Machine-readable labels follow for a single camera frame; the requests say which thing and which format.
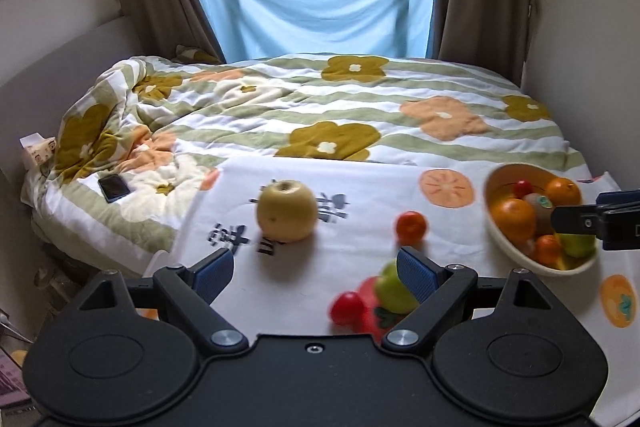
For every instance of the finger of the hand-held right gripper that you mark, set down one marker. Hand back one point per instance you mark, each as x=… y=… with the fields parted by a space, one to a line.
x=575 y=219
x=620 y=198

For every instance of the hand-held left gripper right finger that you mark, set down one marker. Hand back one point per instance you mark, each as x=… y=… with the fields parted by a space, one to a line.
x=417 y=275

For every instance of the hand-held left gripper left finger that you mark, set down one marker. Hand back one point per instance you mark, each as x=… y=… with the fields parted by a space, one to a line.
x=215 y=275

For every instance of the green apple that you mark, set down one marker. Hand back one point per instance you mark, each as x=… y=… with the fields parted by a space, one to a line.
x=390 y=294
x=577 y=246

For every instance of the large orange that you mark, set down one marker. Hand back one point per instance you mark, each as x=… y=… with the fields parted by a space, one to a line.
x=563 y=192
x=512 y=219

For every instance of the brown kiwi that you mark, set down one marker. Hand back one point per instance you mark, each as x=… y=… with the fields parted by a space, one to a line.
x=539 y=213

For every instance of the red cherry tomato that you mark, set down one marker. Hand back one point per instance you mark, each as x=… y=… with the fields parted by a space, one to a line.
x=522 y=188
x=347 y=308

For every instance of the cream bowl with duck print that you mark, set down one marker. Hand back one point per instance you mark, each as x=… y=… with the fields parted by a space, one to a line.
x=506 y=243

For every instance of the white fruit-print tablecloth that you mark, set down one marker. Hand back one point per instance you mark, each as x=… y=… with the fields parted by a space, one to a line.
x=300 y=297

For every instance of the large yellow apple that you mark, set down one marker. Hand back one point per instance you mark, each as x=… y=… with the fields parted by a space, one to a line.
x=287 y=212

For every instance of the black smartphone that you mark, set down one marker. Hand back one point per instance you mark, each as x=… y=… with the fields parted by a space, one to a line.
x=114 y=188

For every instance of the floral striped blanket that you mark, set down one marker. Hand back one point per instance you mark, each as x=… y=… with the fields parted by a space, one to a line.
x=375 y=107

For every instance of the small tissue box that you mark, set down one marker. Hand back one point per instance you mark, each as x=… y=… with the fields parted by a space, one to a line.
x=39 y=151

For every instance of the floral pillow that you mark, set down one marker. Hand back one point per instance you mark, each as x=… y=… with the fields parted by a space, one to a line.
x=195 y=54

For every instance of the printed paper packet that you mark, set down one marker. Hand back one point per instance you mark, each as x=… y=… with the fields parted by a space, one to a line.
x=10 y=379

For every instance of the beige padded headboard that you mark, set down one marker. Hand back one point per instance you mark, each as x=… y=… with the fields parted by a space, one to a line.
x=55 y=57

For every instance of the light blue cloth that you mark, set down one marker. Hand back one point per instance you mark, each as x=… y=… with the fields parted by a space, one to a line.
x=310 y=2

